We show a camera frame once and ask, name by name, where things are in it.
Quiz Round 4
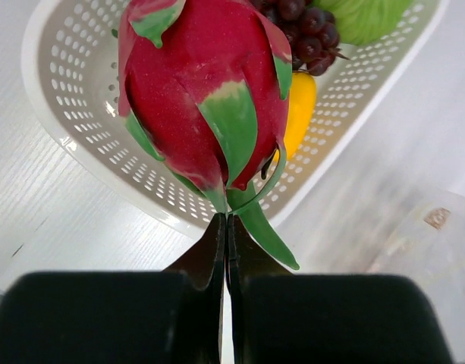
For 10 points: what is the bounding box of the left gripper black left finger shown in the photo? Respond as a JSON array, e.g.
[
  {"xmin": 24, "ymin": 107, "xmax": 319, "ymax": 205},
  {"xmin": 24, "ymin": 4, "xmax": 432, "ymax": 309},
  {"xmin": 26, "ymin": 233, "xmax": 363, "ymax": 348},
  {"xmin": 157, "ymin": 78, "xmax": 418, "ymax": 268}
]
[{"xmin": 0, "ymin": 214, "xmax": 227, "ymax": 363}]

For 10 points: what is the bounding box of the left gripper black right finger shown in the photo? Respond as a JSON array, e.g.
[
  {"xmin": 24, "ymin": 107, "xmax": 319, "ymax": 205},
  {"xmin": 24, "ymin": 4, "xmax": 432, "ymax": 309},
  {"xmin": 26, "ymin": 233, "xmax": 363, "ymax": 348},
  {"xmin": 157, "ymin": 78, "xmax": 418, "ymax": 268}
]
[{"xmin": 226, "ymin": 216, "xmax": 454, "ymax": 363}]

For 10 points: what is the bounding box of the white perforated plastic basket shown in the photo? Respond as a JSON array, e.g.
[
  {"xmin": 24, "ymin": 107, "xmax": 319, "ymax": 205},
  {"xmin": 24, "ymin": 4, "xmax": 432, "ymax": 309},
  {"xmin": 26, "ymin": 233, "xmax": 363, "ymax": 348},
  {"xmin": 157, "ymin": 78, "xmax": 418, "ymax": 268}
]
[{"xmin": 21, "ymin": 1, "xmax": 448, "ymax": 237}]

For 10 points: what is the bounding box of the green cabbage toy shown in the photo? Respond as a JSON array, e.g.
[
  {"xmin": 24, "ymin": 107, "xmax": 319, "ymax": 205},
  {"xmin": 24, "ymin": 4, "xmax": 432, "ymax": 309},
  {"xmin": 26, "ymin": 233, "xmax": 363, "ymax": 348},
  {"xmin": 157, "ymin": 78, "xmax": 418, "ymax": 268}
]
[{"xmin": 312, "ymin": 0, "xmax": 412, "ymax": 46}]

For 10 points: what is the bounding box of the dark red grape bunch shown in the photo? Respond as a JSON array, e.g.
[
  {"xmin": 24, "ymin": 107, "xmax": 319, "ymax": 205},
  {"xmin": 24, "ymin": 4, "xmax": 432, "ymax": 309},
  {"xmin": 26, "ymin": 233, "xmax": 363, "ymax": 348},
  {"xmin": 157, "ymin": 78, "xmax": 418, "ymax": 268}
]
[{"xmin": 250, "ymin": 0, "xmax": 348, "ymax": 77}]

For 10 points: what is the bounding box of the red dragon fruit toy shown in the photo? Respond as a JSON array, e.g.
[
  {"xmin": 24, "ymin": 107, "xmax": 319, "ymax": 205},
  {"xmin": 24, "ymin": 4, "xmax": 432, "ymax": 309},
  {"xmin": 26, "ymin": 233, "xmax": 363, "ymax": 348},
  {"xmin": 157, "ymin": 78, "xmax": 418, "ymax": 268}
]
[{"xmin": 115, "ymin": 1, "xmax": 299, "ymax": 269}]

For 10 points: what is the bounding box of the clear zip top bag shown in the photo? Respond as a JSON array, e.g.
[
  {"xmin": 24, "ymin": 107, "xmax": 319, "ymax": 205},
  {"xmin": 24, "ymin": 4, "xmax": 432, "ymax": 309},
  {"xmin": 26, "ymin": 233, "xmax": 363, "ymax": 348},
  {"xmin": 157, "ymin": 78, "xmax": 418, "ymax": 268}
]
[{"xmin": 368, "ymin": 185, "xmax": 465, "ymax": 293}]

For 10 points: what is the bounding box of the yellow bell pepper toy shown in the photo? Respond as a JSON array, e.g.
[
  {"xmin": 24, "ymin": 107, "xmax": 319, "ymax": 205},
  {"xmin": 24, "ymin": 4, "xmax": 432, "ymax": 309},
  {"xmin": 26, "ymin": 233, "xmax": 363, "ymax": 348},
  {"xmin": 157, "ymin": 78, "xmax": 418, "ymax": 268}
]
[{"xmin": 273, "ymin": 72, "xmax": 317, "ymax": 160}]

